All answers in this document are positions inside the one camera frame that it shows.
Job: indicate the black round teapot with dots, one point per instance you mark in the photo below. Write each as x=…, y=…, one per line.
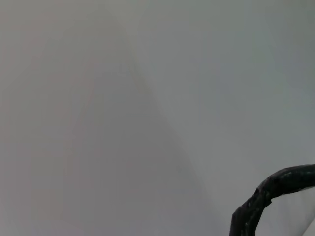
x=261, y=196

